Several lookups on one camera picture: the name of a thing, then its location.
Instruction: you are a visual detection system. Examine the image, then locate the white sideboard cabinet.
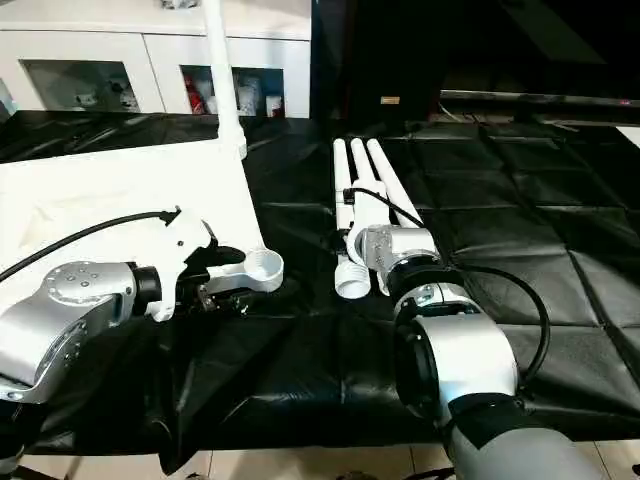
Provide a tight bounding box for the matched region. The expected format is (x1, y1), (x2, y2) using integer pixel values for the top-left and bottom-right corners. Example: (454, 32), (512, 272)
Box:
(0, 0), (315, 120)

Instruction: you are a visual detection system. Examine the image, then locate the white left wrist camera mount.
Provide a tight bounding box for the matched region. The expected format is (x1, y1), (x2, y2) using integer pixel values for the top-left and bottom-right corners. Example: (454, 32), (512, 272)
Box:
(148, 206), (217, 323)

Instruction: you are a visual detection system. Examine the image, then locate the black mat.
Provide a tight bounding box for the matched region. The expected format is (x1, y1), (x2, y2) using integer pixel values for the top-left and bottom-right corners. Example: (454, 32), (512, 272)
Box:
(0, 108), (640, 474)

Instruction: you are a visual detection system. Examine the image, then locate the black cabinet with gold label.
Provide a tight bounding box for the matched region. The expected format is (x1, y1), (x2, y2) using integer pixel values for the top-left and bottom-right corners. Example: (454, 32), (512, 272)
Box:
(310, 0), (442, 125)

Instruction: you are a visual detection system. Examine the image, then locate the white plastic table top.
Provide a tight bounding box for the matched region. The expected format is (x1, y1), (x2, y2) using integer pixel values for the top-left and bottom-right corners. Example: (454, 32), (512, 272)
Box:
(0, 134), (287, 321)

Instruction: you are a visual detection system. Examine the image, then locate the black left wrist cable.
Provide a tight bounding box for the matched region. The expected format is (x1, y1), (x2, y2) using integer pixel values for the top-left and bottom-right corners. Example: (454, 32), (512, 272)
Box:
(0, 208), (180, 282)

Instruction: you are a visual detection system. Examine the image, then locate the white plastic table leg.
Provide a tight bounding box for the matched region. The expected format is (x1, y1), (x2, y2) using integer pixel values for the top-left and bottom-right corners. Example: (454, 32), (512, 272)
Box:
(349, 137), (399, 297)
(331, 138), (373, 300)
(365, 138), (427, 230)
(201, 0), (248, 162)

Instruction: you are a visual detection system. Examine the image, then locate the dark metal bar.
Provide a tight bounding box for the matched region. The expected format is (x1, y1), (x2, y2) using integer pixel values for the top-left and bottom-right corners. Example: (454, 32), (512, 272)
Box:
(438, 89), (640, 110)

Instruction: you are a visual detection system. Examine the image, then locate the red bottle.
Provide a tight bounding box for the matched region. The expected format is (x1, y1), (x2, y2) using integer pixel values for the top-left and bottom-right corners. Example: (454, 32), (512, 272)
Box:
(184, 74), (209, 115)

